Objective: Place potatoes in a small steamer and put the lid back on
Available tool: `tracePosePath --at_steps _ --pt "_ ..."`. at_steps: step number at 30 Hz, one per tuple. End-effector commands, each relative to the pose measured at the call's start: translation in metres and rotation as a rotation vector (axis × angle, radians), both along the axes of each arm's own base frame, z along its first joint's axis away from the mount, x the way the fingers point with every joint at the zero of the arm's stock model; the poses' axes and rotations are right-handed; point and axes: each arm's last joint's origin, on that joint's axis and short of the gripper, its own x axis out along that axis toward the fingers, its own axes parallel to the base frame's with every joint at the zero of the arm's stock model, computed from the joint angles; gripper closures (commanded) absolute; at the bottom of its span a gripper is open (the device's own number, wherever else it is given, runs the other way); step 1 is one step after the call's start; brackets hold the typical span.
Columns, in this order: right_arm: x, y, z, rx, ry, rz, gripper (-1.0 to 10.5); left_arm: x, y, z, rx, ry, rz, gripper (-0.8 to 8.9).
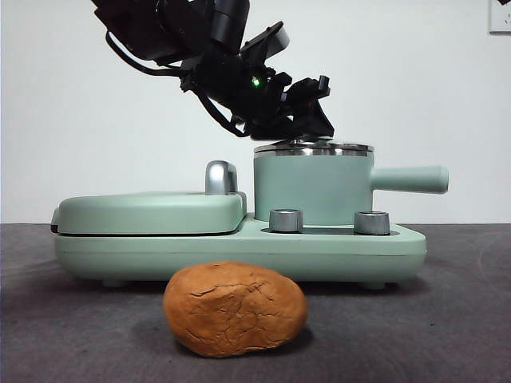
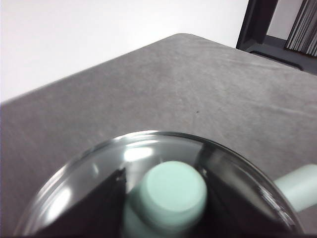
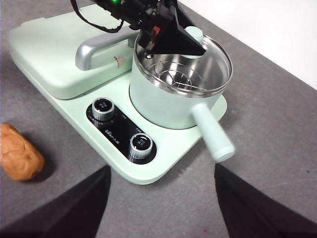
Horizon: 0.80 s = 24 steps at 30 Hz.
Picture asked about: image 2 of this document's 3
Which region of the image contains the black metal frame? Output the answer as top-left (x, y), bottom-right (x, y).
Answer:
top-left (236, 0), bottom-right (317, 73)

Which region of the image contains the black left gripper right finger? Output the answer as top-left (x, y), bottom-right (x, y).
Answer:
top-left (202, 170), bottom-right (299, 236)

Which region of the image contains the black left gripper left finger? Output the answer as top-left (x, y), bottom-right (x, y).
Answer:
top-left (31, 167), bottom-right (127, 236)

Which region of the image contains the green steamer pot with handle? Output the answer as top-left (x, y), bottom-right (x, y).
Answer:
top-left (273, 163), bottom-right (317, 213)

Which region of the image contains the grey pleated curtain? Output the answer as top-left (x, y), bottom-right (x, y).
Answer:
top-left (285, 0), bottom-right (317, 57)

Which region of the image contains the glass lid with green knob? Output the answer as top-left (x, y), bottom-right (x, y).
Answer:
top-left (13, 130), bottom-right (305, 236)

